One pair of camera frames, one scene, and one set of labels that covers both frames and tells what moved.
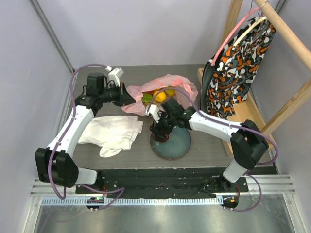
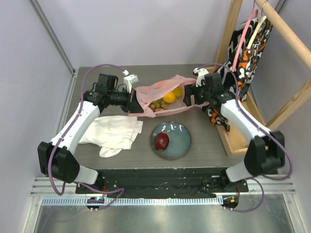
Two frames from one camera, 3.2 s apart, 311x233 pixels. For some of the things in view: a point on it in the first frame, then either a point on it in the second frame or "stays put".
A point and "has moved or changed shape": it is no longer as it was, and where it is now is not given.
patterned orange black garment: (225, 82) stays put
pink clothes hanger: (227, 40) → (255, 10)
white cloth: (112, 133) stays put
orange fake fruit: (161, 96) → (169, 97)
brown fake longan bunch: (146, 103) → (158, 107)
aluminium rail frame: (266, 207) stays put
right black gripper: (160, 126) → (192, 94)
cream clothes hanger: (257, 23) → (263, 19)
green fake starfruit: (147, 97) → (159, 100)
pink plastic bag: (184, 91) has moved or changed shape
